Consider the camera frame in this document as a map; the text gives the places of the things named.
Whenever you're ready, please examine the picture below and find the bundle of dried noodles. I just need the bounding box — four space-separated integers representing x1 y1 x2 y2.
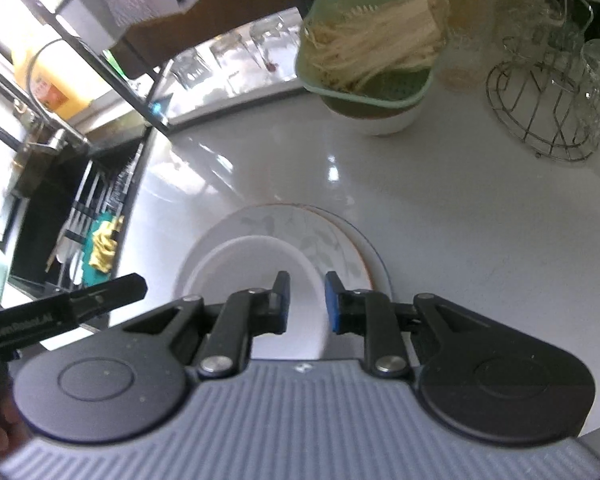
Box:
302 0 451 88

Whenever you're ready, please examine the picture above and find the slim chrome faucet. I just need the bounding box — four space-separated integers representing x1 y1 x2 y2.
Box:
27 37 168 121

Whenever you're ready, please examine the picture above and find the black kitchen sink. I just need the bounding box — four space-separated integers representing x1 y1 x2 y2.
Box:
0 110 148 301

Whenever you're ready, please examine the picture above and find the dark metal dish rack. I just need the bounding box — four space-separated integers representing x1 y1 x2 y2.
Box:
0 0 351 136

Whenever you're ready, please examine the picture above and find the white plate with grey leaves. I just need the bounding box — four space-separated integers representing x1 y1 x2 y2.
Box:
172 204 374 361

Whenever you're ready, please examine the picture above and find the sink drain rack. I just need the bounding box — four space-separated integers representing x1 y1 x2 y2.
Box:
47 145 146 286

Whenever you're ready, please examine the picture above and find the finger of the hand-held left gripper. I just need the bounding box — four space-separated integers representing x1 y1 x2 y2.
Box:
69 273 148 332

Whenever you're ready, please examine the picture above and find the white dish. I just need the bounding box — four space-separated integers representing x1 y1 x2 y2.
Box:
55 240 83 286

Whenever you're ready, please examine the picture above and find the yellow cloth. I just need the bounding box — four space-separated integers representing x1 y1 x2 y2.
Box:
87 215 126 271

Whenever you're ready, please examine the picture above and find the white drip tray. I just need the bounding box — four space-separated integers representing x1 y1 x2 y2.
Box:
165 7 316 128

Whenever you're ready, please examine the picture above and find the white plate with red flowers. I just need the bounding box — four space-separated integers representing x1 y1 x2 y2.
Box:
260 203 393 306

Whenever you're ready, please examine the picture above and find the white utensil caddy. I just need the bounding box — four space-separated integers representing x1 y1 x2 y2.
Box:
57 0 131 47

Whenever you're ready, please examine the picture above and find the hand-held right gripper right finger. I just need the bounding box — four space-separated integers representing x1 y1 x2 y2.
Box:
325 271 486 378

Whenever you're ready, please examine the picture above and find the clear drinking glass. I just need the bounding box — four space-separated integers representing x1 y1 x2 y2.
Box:
210 30 242 96
172 50 206 92
250 15 286 68

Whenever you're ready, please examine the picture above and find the wire cup stand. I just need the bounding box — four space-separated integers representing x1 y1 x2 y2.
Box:
486 35 600 163

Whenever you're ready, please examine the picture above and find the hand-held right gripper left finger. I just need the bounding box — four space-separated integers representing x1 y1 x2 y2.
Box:
125 270 291 378

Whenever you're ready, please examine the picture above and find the yellow oil bottle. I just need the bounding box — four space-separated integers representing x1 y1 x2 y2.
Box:
12 35 96 116

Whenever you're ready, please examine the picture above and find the green colander basket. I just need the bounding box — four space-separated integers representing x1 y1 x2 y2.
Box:
295 0 451 111

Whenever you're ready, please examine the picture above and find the large white ceramic bowl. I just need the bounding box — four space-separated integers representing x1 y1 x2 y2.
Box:
322 95 426 137

